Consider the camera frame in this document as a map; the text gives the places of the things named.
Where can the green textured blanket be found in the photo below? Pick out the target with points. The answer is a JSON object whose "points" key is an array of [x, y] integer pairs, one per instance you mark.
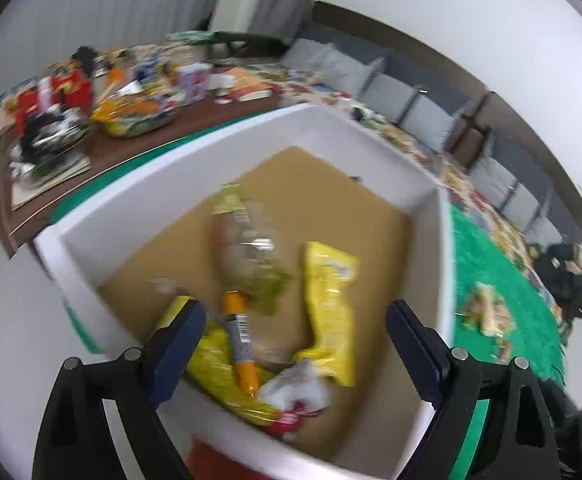
{"points": [[481, 260]]}

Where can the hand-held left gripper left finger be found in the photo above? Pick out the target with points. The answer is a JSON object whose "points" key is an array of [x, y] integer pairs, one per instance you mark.
{"points": [[176, 355]]}

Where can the yellow snack bag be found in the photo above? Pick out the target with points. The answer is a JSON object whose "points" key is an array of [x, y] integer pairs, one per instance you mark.
{"points": [[131, 112]]}

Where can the orange cover book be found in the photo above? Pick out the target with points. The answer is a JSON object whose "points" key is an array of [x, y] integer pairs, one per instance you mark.
{"points": [[251, 85]]}

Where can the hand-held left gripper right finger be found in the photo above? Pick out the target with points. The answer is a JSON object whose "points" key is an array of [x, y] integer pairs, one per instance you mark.
{"points": [[418, 355]]}

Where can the white cardboard box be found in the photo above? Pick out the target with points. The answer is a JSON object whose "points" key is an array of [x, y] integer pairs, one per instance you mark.
{"points": [[371, 160]]}

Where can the yellow-green packet red end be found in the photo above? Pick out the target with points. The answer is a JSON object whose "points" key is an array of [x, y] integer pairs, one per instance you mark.
{"points": [[216, 375]]}

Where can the white and red packet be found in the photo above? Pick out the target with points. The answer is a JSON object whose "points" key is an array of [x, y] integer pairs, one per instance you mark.
{"points": [[296, 385]]}

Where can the breadstick pack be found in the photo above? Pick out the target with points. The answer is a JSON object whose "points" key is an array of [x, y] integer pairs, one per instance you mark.
{"points": [[488, 310]]}

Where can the plain yellow packet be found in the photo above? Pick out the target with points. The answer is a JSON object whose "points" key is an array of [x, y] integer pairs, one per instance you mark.
{"points": [[328, 305]]}

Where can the small brown snack packet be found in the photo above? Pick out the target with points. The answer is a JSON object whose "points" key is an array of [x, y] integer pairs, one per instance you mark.
{"points": [[503, 350]]}

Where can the sheer white curtain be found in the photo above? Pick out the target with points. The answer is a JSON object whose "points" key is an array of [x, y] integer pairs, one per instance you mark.
{"points": [[96, 10]]}

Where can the grey two-tone pillow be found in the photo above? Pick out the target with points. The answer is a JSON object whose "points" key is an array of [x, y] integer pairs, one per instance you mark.
{"points": [[491, 180], [426, 120], [316, 60], [546, 230]]}

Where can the clear meatball bag red label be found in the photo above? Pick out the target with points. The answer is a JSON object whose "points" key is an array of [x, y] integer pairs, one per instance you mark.
{"points": [[243, 250]]}

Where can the grey curtain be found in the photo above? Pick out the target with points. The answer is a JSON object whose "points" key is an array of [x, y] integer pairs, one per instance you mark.
{"points": [[271, 0]]}

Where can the orange sausage stick packet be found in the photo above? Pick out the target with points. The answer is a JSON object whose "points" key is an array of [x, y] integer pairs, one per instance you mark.
{"points": [[241, 345]]}

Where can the assorted table clutter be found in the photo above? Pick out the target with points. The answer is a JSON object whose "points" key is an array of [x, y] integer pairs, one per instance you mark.
{"points": [[51, 110]]}

